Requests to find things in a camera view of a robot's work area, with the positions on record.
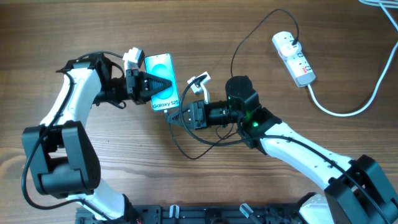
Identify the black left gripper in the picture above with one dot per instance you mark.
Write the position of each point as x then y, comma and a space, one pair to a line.
138, 86

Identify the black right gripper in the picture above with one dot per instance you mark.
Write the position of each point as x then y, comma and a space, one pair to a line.
198, 118

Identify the Galaxy smartphone cyan screen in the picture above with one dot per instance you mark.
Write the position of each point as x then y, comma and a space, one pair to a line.
161, 66

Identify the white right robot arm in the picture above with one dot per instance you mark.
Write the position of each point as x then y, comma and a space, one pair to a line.
355, 191

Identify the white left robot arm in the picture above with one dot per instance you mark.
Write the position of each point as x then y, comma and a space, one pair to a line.
61, 160

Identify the white charger plug adapter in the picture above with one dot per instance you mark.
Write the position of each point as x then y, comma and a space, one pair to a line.
287, 50

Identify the white power strip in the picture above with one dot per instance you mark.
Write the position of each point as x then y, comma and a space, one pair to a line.
297, 65

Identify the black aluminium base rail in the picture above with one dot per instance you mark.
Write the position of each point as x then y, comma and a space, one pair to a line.
268, 214

